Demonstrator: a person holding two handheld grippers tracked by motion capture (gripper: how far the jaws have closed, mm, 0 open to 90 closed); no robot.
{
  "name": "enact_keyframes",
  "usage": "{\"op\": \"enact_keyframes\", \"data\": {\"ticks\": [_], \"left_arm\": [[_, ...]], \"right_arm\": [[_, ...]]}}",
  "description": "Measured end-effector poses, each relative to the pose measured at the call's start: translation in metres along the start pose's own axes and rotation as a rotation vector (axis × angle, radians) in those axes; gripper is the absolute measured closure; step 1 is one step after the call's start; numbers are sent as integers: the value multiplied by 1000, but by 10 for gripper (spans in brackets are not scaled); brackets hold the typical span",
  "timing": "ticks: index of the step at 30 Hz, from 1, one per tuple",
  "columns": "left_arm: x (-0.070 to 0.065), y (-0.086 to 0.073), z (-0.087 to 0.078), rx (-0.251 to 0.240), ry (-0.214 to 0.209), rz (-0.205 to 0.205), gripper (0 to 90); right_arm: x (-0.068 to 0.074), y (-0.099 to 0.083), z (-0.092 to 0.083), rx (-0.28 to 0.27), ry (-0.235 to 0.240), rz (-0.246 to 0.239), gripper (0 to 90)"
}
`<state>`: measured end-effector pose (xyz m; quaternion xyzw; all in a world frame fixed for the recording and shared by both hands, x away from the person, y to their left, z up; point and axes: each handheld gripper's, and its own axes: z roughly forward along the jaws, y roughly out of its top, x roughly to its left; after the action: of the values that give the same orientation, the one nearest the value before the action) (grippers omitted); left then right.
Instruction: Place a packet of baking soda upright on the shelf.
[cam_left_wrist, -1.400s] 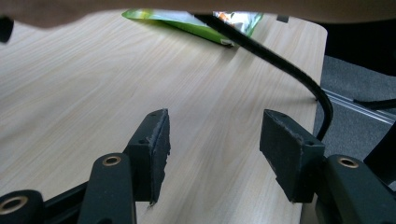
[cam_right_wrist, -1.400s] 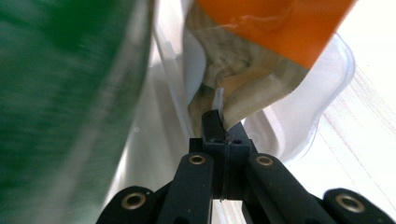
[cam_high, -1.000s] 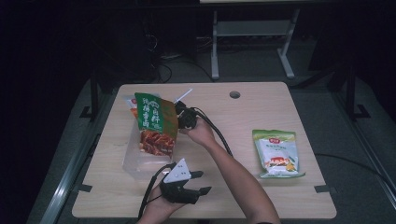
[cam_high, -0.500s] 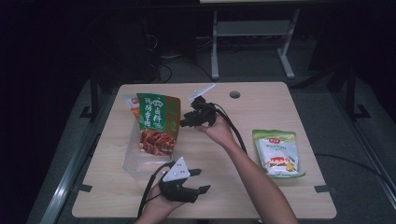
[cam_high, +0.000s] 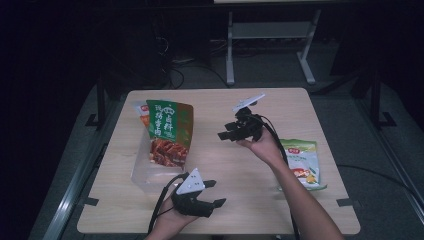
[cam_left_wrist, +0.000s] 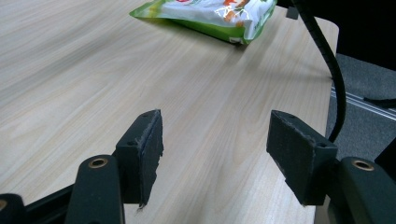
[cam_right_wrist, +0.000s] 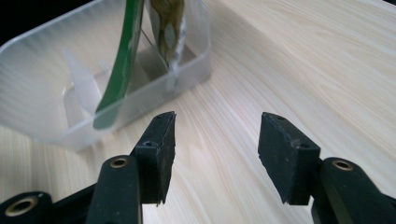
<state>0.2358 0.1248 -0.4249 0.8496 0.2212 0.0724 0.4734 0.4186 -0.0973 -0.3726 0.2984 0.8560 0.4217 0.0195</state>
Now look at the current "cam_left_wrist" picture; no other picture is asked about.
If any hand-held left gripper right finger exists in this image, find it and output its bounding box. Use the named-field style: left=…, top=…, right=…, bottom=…
left=266, top=109, right=339, bottom=207

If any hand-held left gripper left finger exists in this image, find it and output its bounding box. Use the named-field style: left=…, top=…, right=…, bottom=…
left=112, top=109, right=164, bottom=208

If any white and green snack packet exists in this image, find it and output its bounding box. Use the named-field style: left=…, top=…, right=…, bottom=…
left=129, top=0, right=278, bottom=46

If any aluminium floor rail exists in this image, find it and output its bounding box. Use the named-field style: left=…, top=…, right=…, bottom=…
left=330, top=88, right=396, bottom=121

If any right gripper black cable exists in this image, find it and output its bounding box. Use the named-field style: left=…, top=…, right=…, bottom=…
left=290, top=0, right=347, bottom=144

